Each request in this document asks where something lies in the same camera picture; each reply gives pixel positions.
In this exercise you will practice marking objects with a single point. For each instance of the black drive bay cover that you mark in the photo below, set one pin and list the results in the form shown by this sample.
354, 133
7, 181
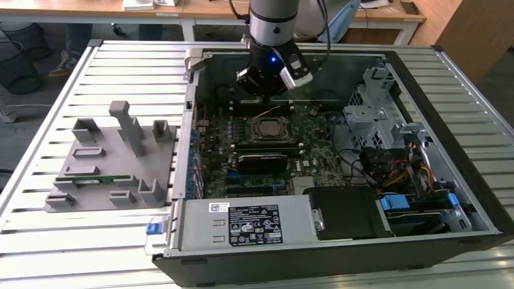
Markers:
345, 213

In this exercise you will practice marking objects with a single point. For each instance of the silver chipset heatsink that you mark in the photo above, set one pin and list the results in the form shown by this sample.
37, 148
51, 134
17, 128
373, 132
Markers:
303, 185

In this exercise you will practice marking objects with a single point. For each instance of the black RAM slot bank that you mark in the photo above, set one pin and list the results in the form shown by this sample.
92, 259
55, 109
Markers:
248, 109
268, 149

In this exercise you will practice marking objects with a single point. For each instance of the silver metal disk bay cage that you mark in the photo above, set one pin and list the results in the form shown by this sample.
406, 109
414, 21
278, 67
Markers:
369, 114

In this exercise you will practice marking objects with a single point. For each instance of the silver CPU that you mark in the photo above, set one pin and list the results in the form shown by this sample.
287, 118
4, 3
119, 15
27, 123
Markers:
270, 128

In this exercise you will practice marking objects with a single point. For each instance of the CPU socket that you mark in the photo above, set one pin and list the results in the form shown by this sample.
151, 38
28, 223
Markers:
271, 140

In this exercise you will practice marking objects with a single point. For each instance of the silver power supply with label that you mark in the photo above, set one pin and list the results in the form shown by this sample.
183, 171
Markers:
196, 222

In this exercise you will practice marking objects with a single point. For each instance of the black graphics card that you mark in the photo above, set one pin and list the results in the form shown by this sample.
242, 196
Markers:
260, 164

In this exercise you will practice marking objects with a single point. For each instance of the hard disk in blue carrier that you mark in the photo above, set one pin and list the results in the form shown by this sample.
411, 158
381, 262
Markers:
395, 203

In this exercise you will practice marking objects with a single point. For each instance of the black open PC case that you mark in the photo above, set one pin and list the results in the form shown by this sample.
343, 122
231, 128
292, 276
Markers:
280, 268

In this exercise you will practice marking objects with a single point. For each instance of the black expansion slot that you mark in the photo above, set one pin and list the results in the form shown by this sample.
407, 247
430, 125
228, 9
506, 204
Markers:
248, 190

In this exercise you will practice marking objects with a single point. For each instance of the grey case latch bracket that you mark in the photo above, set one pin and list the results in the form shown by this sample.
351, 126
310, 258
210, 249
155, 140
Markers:
192, 58

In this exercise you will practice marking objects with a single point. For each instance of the brown wooden cabinet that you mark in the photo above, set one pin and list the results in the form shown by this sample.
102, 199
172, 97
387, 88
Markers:
474, 30

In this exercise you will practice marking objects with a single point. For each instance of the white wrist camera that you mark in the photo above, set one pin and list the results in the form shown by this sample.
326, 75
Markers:
299, 79

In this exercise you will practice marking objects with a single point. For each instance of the green motherboard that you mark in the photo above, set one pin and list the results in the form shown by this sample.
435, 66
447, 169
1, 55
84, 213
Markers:
321, 144

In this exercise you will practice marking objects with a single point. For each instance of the wooden desk with white frame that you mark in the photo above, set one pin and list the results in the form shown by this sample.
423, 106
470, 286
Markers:
80, 11

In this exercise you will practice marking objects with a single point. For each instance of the green RAM stick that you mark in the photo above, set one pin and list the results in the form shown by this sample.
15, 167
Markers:
112, 178

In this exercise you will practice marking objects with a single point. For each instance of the black mesh waste bin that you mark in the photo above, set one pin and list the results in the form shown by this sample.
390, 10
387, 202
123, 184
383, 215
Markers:
33, 36

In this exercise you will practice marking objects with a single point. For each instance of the blue case latch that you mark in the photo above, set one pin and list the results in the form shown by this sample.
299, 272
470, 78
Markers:
154, 228

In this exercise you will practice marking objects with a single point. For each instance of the person in jeans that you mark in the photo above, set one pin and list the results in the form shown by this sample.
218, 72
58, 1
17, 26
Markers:
78, 39

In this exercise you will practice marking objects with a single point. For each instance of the white box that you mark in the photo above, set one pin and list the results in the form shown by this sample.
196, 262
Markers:
138, 5

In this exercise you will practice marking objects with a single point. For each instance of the pale blue teach pendant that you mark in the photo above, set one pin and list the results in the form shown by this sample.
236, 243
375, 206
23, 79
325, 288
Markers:
341, 22

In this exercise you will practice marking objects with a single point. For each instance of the grey parts rack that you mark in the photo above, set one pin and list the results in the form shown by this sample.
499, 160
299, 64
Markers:
120, 168

